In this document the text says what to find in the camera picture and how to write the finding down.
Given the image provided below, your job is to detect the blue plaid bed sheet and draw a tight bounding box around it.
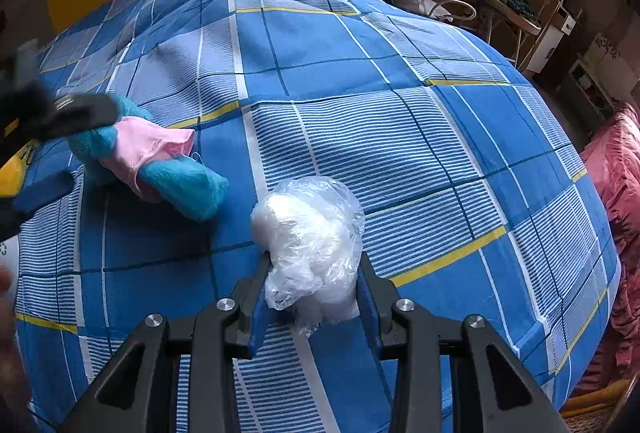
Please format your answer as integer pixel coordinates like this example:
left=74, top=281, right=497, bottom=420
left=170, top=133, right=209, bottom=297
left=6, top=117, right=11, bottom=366
left=14, top=0, right=620, bottom=432

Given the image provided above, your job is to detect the yellow plush bear toy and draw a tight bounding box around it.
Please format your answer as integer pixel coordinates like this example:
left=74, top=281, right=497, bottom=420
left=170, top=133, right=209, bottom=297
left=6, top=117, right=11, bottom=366
left=0, top=141, right=39, bottom=197

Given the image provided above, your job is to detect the clear plastic bag of cotton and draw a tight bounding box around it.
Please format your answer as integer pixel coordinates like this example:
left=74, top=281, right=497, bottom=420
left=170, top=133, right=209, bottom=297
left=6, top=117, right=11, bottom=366
left=250, top=176, right=366, bottom=337

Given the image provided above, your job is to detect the pink blanket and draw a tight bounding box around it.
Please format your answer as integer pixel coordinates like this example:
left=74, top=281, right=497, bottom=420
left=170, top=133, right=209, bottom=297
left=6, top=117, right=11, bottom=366
left=576, top=102, right=639, bottom=394

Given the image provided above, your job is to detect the teal plush doll pink dress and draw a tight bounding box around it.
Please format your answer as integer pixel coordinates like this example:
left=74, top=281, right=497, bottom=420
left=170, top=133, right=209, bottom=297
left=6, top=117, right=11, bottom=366
left=66, top=94, right=229, bottom=222

